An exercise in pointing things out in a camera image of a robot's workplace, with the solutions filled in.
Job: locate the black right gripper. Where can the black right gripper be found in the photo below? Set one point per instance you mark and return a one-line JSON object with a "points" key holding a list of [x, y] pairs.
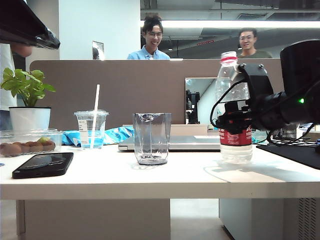
{"points": [[266, 112]]}

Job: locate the clear red-label water bottle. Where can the clear red-label water bottle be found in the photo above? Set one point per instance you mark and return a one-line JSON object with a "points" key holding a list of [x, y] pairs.
{"points": [[236, 150]]}

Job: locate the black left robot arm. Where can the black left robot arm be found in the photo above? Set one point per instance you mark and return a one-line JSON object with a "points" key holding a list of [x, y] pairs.
{"points": [[20, 25]]}

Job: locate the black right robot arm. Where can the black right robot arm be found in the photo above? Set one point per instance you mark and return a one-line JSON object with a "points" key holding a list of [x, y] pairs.
{"points": [[300, 75]]}

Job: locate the clear faceted glass mug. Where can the clear faceted glass mug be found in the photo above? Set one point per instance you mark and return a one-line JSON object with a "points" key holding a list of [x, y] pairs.
{"points": [[152, 140]]}

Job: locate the white power adapter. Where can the white power adapter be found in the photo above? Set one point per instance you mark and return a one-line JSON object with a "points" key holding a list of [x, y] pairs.
{"points": [[211, 127]]}

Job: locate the frameless desk mirror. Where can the frameless desk mirror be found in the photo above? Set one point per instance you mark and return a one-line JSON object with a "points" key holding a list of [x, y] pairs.
{"points": [[202, 87]]}

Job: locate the silver closed laptop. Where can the silver closed laptop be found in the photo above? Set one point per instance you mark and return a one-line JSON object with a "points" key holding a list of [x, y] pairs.
{"points": [[190, 143]]}

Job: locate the beige flat cardboard box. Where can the beige flat cardboard box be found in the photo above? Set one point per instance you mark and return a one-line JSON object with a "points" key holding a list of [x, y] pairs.
{"points": [[185, 130]]}

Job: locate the black mesh pen holder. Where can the black mesh pen holder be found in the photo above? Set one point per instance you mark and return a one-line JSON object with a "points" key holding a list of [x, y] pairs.
{"points": [[285, 133]]}

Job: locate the black desk mat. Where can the black desk mat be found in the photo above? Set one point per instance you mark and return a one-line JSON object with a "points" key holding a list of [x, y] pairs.
{"points": [[295, 153]]}

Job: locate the man in olive shirt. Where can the man in olive shirt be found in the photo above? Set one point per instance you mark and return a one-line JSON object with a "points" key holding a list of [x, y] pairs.
{"points": [[250, 43]]}

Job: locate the red ceiling LED sign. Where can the red ceiling LED sign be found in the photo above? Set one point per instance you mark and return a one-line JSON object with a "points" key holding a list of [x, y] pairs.
{"points": [[205, 42]]}

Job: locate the white vented under-desk cabinet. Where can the white vented under-desk cabinet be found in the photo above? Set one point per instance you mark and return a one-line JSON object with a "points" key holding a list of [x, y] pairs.
{"points": [[262, 220]]}

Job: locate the ceiling air vent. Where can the ceiling air vent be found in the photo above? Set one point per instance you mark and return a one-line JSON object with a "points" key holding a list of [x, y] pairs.
{"points": [[251, 16]]}

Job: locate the long ceiling light strip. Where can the long ceiling light strip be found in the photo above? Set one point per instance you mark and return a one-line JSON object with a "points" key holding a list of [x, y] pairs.
{"points": [[187, 24]]}

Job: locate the brown desk partition screen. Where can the brown desk partition screen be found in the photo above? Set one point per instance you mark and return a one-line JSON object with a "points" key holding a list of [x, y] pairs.
{"points": [[125, 87]]}

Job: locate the man in light blue shirt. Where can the man in light blue shirt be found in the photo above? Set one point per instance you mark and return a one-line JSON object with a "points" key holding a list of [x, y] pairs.
{"points": [[150, 42]]}

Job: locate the blue white plastic bag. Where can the blue white plastic bag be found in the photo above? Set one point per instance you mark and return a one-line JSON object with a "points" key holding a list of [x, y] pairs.
{"points": [[115, 135]]}

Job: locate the white drinking straw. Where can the white drinking straw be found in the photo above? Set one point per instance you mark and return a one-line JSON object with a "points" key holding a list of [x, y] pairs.
{"points": [[97, 100]]}

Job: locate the clear lidded plastic cup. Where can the clear lidded plastic cup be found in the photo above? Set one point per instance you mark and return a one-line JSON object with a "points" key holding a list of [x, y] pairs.
{"points": [[85, 130]]}

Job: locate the white desk support panel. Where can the white desk support panel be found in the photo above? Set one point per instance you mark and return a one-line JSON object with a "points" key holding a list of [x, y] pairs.
{"points": [[100, 220]]}

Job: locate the brown kiwi fruit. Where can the brown kiwi fruit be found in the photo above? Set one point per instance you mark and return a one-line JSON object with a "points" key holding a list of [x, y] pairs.
{"points": [[10, 150], [49, 146], [37, 147], [26, 148]]}

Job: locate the green fruit piece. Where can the green fruit piece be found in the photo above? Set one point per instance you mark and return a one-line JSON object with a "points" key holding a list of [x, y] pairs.
{"points": [[43, 140]]}

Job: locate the black smartphone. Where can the black smartphone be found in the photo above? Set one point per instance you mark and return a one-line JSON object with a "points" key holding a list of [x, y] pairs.
{"points": [[42, 165]]}

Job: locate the white plant pot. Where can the white plant pot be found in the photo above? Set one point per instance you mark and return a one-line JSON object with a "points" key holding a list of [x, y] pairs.
{"points": [[30, 120]]}

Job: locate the green leafy plant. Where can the green leafy plant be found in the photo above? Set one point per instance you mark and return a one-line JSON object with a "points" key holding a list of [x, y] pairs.
{"points": [[27, 85]]}

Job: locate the clear plastic fruit container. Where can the clear plastic fruit container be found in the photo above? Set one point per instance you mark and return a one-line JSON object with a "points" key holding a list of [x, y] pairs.
{"points": [[15, 136]]}

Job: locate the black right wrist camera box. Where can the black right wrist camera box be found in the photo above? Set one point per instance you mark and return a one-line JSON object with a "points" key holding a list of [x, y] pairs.
{"points": [[257, 80]]}

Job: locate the silver wall plaque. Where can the silver wall plaque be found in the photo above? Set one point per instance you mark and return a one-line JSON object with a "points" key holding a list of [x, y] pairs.
{"points": [[97, 50]]}

